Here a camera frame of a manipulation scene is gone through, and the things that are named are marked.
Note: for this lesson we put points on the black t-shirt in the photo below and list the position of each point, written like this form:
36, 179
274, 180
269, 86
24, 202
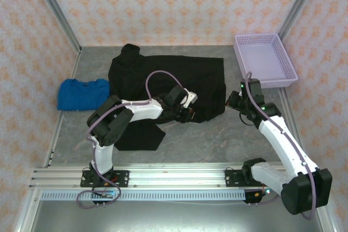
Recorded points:
190, 80

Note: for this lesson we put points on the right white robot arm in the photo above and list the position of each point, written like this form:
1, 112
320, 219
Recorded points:
274, 141

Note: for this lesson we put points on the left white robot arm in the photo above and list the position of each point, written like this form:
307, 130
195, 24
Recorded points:
144, 110

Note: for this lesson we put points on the blue folded t-shirt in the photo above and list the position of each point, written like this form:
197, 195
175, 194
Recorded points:
79, 96

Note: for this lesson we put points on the lavender plastic basket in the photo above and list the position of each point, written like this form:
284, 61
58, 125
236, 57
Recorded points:
265, 61

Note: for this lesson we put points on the right small electronics board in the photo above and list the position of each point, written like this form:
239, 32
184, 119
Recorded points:
262, 192

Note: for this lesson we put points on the small electronics board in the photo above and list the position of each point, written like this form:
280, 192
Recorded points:
262, 192
104, 194

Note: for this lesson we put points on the steel sheet panel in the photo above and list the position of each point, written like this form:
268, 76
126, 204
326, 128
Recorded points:
176, 218

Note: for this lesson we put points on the left small electronics board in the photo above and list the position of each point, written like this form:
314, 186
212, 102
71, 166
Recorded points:
104, 194

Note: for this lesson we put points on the right aluminium table edge rail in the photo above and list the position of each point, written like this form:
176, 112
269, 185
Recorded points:
289, 101

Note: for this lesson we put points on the aluminium table edge rail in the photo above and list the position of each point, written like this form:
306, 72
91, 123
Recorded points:
72, 74
289, 101

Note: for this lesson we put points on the aluminium mounting rail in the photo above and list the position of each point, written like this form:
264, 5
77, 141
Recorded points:
176, 177

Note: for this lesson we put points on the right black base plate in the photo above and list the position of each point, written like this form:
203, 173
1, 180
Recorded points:
232, 179

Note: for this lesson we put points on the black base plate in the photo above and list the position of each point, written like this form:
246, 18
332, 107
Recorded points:
122, 179
232, 179

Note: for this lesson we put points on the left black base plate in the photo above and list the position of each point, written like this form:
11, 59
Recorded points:
122, 179

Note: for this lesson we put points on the right aluminium frame post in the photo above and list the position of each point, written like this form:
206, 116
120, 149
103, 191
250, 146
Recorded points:
299, 6

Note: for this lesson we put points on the aluminium frame post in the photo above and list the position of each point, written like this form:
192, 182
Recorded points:
299, 6
57, 12

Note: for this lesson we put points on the left aluminium table edge rail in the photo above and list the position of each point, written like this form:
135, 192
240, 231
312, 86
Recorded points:
72, 74

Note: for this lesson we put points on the left aluminium frame post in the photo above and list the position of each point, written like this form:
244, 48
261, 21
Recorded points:
57, 12

